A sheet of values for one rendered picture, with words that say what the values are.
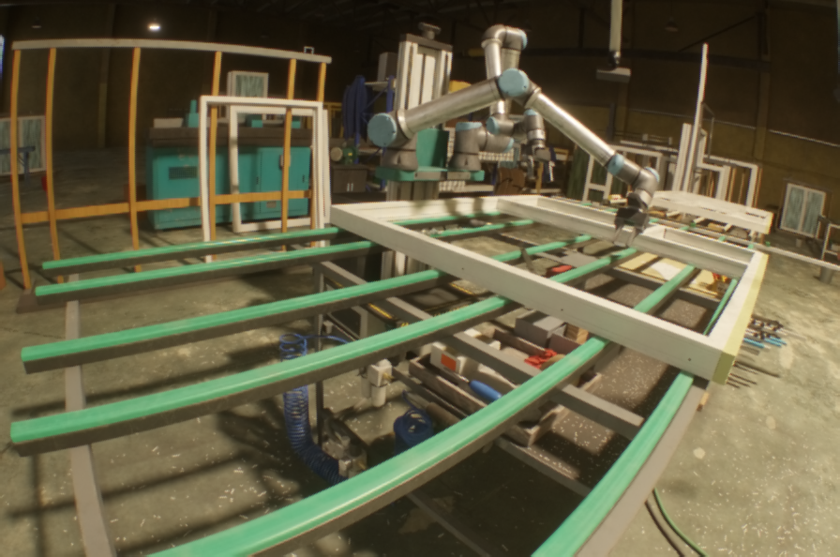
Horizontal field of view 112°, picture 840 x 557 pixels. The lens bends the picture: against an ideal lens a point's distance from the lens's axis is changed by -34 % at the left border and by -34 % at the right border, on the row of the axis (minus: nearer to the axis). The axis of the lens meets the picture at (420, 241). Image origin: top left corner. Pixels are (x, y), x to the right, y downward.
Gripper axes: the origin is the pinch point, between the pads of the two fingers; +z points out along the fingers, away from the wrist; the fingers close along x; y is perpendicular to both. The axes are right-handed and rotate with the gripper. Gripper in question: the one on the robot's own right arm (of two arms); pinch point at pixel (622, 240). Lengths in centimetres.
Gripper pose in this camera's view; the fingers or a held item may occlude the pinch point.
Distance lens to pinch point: 171.2
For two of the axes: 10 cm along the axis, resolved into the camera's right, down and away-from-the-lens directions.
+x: -6.4, -2.5, 7.3
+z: -5.4, 8.2, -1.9
